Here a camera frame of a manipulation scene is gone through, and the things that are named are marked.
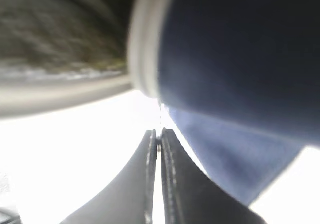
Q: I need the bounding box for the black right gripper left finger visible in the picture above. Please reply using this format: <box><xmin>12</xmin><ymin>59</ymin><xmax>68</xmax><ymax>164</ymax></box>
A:
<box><xmin>62</xmin><ymin>130</ymin><xmax>157</xmax><ymax>224</ymax></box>

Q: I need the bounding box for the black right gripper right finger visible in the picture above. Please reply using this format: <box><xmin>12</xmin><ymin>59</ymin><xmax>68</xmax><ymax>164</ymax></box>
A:
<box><xmin>161</xmin><ymin>129</ymin><xmax>265</xmax><ymax>224</ymax></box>

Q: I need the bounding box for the navy and white lunch bag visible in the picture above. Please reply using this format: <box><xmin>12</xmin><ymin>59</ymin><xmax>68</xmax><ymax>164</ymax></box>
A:
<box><xmin>0</xmin><ymin>0</ymin><xmax>320</xmax><ymax>206</ymax></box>

